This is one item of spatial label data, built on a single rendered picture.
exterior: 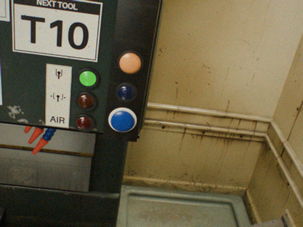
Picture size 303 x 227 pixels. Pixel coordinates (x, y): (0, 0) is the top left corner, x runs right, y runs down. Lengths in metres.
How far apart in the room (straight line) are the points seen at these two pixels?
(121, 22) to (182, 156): 1.43
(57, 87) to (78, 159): 0.88
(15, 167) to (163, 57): 0.71
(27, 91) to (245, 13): 1.18
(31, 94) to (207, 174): 1.50
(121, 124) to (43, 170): 0.94
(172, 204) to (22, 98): 1.49
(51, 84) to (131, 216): 1.39
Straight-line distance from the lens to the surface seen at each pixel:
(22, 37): 0.46
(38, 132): 0.73
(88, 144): 1.29
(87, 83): 0.46
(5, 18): 0.45
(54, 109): 0.49
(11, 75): 0.48
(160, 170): 1.86
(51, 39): 0.45
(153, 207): 1.87
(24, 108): 0.50
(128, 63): 0.44
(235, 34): 1.56
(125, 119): 0.47
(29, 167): 1.40
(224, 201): 1.98
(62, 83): 0.47
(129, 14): 0.43
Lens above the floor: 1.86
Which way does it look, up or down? 29 degrees down
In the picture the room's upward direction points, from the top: 10 degrees clockwise
